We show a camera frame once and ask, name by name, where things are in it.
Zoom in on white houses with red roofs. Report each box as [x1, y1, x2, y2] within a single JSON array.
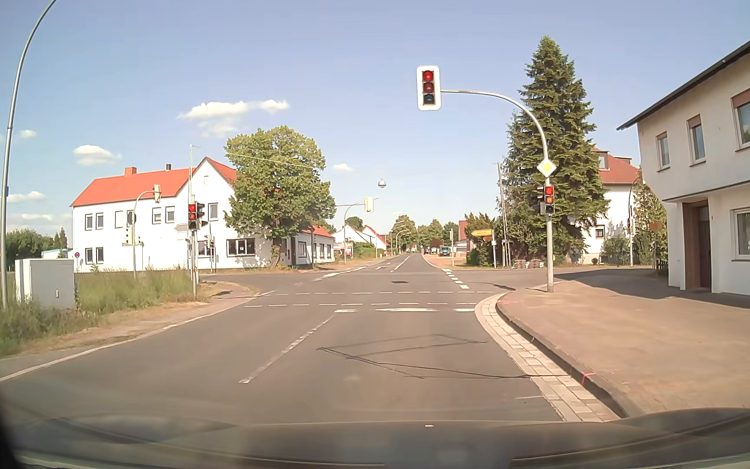
[[333, 224, 389, 259]]

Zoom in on row of trees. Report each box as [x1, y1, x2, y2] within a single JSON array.
[[389, 215, 461, 254]]

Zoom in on low white building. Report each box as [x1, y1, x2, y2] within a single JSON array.
[[284, 225, 337, 267]]

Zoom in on yellow direction sign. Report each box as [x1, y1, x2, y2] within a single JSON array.
[[470, 228, 498, 269]]

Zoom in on large leafy tree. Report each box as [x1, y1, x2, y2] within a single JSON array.
[[223, 126, 337, 269]]

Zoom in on grey pole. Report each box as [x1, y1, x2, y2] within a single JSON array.
[[496, 162, 510, 268]]

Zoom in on grey asphalt road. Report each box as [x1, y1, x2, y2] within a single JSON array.
[[0, 253, 617, 431]]

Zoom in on road markings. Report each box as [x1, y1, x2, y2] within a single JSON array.
[[0, 255, 545, 401]]

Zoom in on tall dark conifer tree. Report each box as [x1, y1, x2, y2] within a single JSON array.
[[500, 36, 610, 263]]

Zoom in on car's own bonnet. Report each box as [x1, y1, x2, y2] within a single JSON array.
[[4, 408, 750, 469]]

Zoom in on white house with red roof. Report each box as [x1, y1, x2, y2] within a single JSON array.
[[577, 147, 643, 265], [69, 156, 274, 273]]

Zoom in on green bush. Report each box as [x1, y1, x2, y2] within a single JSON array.
[[600, 235, 632, 266]]

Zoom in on sandy pavement strip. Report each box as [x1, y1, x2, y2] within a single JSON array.
[[0, 280, 259, 382]]

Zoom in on grass verge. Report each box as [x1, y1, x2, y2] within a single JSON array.
[[0, 268, 203, 359]]

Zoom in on reddish paved pavement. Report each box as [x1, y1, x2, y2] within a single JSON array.
[[496, 266, 750, 418]]

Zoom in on grey street cabinet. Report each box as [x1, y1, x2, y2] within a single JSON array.
[[14, 258, 77, 310]]

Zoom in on white building with dark roof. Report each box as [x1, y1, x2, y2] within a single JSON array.
[[616, 14, 750, 302]]

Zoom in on green trees behind verge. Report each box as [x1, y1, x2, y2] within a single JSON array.
[[0, 221, 70, 273]]

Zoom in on traffic light on straight post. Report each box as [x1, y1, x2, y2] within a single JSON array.
[[174, 193, 209, 299]]

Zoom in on tall curved lamp post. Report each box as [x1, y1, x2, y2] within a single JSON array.
[[0, 0, 58, 310]]

